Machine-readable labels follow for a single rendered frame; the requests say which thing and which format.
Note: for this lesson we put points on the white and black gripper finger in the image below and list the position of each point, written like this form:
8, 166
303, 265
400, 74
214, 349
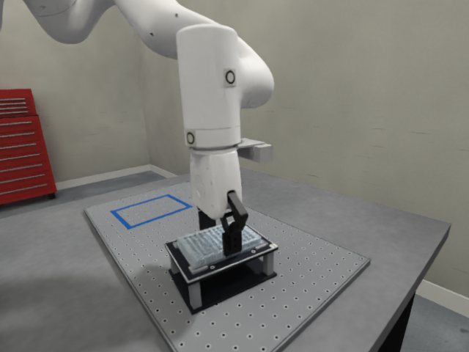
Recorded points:
205, 221
232, 235

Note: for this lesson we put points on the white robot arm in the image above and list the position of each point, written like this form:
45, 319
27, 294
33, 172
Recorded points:
215, 82

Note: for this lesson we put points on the blue tape rectangle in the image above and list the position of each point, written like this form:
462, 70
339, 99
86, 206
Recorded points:
129, 227

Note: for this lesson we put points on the black raised plate nest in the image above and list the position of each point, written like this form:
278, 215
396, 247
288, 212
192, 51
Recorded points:
222, 280

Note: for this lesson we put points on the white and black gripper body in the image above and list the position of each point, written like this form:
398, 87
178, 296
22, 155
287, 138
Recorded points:
213, 174

